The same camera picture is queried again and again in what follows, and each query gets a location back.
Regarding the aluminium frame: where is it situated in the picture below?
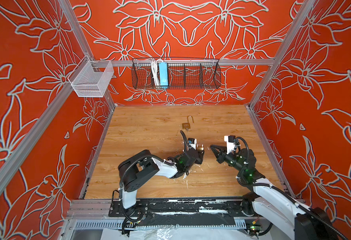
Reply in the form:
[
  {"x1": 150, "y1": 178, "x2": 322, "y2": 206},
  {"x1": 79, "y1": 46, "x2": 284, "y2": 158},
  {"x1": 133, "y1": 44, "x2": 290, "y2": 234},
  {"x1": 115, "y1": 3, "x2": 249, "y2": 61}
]
[{"x1": 0, "y1": 1, "x2": 303, "y2": 240}]

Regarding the small brass padlock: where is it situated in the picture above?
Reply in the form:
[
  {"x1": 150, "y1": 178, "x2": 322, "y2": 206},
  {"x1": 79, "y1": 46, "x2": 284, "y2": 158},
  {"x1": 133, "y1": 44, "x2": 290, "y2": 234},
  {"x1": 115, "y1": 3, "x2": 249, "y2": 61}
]
[{"x1": 196, "y1": 144, "x2": 204, "y2": 152}]

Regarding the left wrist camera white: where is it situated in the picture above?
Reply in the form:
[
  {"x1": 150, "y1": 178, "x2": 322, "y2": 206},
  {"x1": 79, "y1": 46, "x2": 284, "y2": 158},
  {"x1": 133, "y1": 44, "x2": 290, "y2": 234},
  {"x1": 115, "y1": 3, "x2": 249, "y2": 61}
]
[{"x1": 188, "y1": 138, "x2": 198, "y2": 150}]

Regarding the black wire basket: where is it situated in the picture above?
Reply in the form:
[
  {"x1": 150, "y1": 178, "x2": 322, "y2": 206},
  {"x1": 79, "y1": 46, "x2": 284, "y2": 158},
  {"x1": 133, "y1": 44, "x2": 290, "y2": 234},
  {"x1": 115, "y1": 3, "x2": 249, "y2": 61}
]
[{"x1": 131, "y1": 58, "x2": 222, "y2": 90}]

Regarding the large brass padlock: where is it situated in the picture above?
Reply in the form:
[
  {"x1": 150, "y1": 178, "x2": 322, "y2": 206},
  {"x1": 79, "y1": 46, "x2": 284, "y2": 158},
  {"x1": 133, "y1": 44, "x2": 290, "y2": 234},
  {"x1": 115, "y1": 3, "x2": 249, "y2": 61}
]
[{"x1": 182, "y1": 116, "x2": 194, "y2": 131}]

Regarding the clear plastic bin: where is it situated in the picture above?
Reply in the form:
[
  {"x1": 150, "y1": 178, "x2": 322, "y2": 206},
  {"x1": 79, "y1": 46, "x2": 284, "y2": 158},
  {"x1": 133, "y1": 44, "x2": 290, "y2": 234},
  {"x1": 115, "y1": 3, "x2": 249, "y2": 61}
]
[{"x1": 68, "y1": 61, "x2": 114, "y2": 98}]

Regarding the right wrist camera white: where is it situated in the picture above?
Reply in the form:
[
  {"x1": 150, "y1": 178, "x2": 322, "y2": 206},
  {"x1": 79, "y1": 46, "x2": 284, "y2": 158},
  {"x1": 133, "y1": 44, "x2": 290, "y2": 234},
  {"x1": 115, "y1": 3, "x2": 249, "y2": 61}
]
[{"x1": 224, "y1": 135, "x2": 237, "y2": 154}]

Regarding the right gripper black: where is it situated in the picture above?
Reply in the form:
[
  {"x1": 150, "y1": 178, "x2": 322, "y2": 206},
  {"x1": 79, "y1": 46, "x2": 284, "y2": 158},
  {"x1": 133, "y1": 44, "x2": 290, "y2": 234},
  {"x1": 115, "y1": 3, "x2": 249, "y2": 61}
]
[{"x1": 210, "y1": 145, "x2": 248, "y2": 175}]

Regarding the blue white box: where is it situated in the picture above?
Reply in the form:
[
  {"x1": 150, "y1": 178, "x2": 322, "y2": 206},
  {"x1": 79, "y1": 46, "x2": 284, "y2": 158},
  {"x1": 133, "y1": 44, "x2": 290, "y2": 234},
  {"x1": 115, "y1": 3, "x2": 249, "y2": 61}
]
[{"x1": 158, "y1": 62, "x2": 168, "y2": 89}]

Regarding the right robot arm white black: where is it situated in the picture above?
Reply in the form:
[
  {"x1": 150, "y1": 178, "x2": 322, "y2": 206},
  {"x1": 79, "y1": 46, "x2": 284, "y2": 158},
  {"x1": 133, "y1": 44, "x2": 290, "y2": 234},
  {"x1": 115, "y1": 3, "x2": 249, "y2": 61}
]
[{"x1": 210, "y1": 135, "x2": 346, "y2": 240}]

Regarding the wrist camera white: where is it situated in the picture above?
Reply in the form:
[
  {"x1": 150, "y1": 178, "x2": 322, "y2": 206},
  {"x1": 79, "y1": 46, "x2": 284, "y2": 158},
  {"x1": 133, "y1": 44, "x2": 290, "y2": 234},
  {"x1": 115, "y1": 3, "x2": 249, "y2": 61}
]
[
  {"x1": 224, "y1": 135, "x2": 237, "y2": 154},
  {"x1": 188, "y1": 138, "x2": 198, "y2": 150}
]

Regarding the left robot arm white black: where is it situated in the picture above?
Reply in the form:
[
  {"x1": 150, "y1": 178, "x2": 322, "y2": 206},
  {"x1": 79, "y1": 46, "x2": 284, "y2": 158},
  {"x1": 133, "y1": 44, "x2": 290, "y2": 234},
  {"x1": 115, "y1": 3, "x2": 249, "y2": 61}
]
[{"x1": 118, "y1": 131, "x2": 205, "y2": 210}]

